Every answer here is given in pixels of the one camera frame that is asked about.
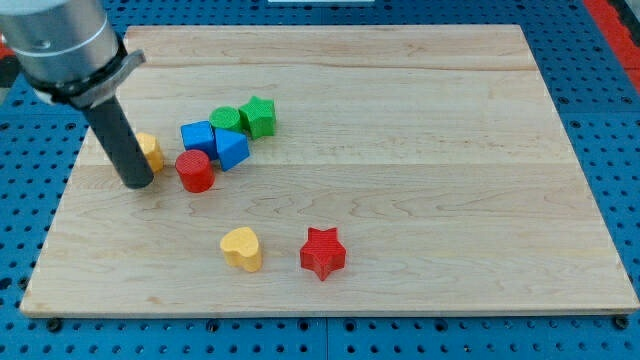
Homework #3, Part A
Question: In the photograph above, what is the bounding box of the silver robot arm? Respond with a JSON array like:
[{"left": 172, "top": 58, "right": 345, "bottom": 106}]
[{"left": 1, "top": 0, "right": 145, "bottom": 109}]

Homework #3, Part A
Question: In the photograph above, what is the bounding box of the blue cube block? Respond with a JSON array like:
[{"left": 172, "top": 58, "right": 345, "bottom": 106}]
[{"left": 180, "top": 121, "right": 218, "bottom": 160}]

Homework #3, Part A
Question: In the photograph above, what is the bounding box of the wooden board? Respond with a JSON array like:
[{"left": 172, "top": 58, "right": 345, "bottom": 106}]
[{"left": 20, "top": 25, "right": 639, "bottom": 318}]

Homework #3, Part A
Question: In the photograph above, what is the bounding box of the red star block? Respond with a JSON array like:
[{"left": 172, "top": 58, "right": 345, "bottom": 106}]
[{"left": 300, "top": 227, "right": 347, "bottom": 281}]

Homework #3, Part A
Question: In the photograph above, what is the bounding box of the green star block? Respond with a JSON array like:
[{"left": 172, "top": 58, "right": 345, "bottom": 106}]
[{"left": 239, "top": 96, "right": 276, "bottom": 140}]

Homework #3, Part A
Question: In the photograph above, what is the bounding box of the blue triangle block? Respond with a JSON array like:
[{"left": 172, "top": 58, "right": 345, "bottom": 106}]
[{"left": 214, "top": 128, "right": 250, "bottom": 171}]

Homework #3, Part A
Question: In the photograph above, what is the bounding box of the yellow heart block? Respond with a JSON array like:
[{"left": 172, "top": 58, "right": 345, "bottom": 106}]
[{"left": 219, "top": 227, "right": 262, "bottom": 272}]

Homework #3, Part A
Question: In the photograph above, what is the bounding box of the green cylinder block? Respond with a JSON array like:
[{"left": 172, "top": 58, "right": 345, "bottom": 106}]
[{"left": 209, "top": 106, "right": 244, "bottom": 133}]

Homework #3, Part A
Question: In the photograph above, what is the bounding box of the red cylinder block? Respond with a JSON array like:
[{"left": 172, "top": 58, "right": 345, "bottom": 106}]
[{"left": 175, "top": 149, "right": 215, "bottom": 193}]

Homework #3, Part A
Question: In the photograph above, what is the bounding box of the yellow hexagon block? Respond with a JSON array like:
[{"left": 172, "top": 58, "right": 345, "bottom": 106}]
[{"left": 136, "top": 132, "right": 164, "bottom": 173}]

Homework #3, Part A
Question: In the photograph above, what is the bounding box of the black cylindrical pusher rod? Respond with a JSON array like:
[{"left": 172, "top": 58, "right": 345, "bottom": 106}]
[{"left": 82, "top": 96, "right": 154, "bottom": 189}]

